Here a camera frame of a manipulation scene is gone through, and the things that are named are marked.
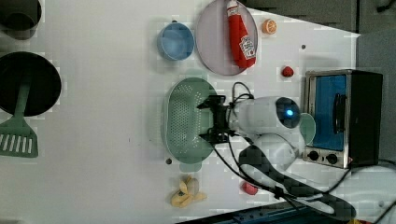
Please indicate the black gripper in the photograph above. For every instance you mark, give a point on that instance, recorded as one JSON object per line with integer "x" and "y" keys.
{"x": 220, "y": 132}

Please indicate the green plastic strainer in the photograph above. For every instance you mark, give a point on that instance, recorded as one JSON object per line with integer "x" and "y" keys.
{"x": 184, "y": 122}

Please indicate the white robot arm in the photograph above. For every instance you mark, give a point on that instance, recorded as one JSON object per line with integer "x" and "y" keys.
{"x": 271, "y": 128}

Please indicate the red ketchup bottle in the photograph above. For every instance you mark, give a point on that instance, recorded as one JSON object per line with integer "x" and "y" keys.
{"x": 242, "y": 46}

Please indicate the grey round plate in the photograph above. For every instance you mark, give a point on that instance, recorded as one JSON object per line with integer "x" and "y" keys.
{"x": 212, "y": 37}

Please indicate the peeled banana toy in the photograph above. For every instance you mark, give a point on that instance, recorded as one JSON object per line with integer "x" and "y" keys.
{"x": 188, "y": 192}

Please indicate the red strawberry toy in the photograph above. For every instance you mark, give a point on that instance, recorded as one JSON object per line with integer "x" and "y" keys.
{"x": 249, "y": 189}

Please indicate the blue cup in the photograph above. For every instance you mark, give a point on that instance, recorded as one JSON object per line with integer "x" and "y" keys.
{"x": 175, "y": 41}

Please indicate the small red toy fruit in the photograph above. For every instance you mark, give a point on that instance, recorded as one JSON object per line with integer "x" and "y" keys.
{"x": 287, "y": 72}

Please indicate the green mug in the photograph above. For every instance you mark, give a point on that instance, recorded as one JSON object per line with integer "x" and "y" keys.
{"x": 307, "y": 128}

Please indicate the orange half toy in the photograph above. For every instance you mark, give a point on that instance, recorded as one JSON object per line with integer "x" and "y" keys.
{"x": 269, "y": 27}

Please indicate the black toaster oven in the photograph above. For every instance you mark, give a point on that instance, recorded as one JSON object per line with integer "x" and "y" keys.
{"x": 346, "y": 107}

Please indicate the large black holder cup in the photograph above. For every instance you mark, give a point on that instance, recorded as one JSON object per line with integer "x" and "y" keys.
{"x": 38, "y": 73}

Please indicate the green slotted spatula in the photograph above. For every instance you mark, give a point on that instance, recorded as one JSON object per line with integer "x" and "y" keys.
{"x": 18, "y": 139}

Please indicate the small black holder cup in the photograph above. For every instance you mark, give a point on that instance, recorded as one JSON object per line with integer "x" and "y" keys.
{"x": 19, "y": 18}

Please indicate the blue metal frame rail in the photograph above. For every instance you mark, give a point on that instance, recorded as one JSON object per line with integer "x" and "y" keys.
{"x": 277, "y": 215}

